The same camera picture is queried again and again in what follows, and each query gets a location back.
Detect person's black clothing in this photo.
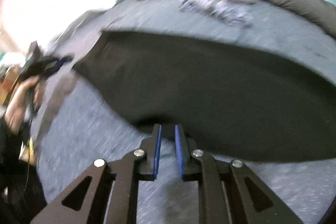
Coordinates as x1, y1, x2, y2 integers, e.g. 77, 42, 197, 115
0, 156, 48, 224

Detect person's left forearm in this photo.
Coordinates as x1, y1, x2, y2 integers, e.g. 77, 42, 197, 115
0, 114, 29, 161

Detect black pants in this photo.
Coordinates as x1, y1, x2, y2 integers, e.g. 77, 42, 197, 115
72, 30, 336, 163

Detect person's left hand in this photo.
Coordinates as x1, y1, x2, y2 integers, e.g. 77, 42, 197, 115
5, 77, 42, 133

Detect grey-blue patterned garment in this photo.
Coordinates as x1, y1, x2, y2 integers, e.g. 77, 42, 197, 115
179, 0, 254, 28

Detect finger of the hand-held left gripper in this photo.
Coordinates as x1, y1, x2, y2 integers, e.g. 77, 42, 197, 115
41, 66, 62, 78
52, 56, 73, 68

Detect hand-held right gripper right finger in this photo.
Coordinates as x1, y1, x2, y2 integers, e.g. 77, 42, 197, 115
175, 124, 303, 224

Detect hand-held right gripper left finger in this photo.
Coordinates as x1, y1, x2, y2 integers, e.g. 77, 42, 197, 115
30, 124, 163, 224

